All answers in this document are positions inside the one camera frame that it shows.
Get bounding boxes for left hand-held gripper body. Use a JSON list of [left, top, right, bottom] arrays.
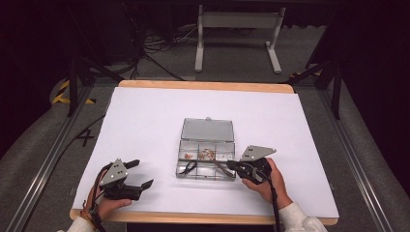
[[99, 158, 143, 201]]

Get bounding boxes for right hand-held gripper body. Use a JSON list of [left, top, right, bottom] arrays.
[[236, 145, 278, 186]]

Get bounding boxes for gold chain bracelet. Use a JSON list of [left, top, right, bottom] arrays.
[[197, 148, 217, 161]]

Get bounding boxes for clear plastic compartment box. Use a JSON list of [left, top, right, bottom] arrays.
[[175, 116, 237, 182]]

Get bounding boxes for black cord necklace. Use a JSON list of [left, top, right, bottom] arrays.
[[178, 159, 198, 177]]

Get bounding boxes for person's right hand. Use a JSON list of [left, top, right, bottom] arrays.
[[241, 158, 294, 211]]

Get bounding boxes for person's left hand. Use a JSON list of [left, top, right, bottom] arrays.
[[84, 170, 133, 220]]

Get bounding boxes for white paper sheet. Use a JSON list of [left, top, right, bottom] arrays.
[[72, 86, 340, 218]]

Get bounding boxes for black metal stand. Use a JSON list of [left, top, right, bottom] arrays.
[[279, 57, 342, 120], [66, 54, 125, 118]]

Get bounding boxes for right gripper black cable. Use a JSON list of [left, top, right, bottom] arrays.
[[266, 178, 282, 232]]

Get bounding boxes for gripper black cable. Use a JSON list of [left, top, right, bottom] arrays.
[[266, 178, 282, 232], [91, 163, 112, 232]]

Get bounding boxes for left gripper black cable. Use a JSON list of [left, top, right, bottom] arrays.
[[91, 163, 112, 232]]

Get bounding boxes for orange wrist bracelet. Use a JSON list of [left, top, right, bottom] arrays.
[[80, 199, 98, 226]]

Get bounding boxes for aluminium floor rail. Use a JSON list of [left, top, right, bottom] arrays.
[[4, 85, 95, 232], [317, 86, 395, 232]]

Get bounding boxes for black floor cables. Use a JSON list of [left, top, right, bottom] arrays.
[[129, 6, 201, 81]]

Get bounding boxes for white metal desk frame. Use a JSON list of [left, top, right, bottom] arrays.
[[193, 4, 287, 74]]

